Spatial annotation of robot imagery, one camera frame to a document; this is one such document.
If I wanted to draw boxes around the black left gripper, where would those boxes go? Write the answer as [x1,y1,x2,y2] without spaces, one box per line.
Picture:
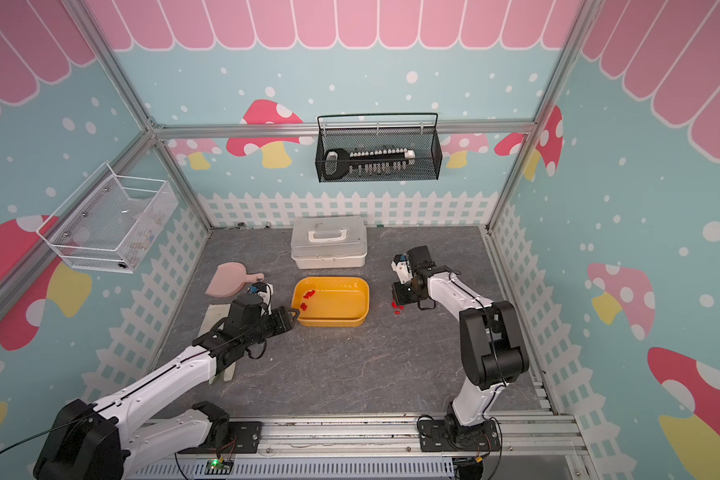
[244,305,300,347]

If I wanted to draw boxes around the yellow plastic storage box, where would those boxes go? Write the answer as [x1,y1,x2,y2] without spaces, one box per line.
[291,276,370,328]

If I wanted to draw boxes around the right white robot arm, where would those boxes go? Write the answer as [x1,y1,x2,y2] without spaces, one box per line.
[391,246,530,447]

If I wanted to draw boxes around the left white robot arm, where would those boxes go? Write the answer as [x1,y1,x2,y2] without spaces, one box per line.
[33,294,300,479]

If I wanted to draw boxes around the white lidded plastic box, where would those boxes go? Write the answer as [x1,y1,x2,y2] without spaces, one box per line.
[290,216,368,270]

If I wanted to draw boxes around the white work glove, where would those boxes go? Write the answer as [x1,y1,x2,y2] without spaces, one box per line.
[198,304,237,385]

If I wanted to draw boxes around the small green circuit board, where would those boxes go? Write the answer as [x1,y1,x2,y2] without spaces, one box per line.
[204,459,234,476]

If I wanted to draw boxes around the black socket set holder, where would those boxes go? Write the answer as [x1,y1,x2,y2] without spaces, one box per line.
[319,148,416,181]

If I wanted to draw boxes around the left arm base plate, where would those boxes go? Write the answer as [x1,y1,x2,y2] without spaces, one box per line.
[180,421,263,456]

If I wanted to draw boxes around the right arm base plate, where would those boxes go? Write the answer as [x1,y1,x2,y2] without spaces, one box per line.
[416,415,501,454]

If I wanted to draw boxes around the black wire wall basket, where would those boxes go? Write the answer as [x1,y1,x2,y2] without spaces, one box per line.
[315,112,443,183]

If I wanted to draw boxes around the white wire wall basket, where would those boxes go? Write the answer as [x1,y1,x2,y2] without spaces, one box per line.
[36,163,179,274]

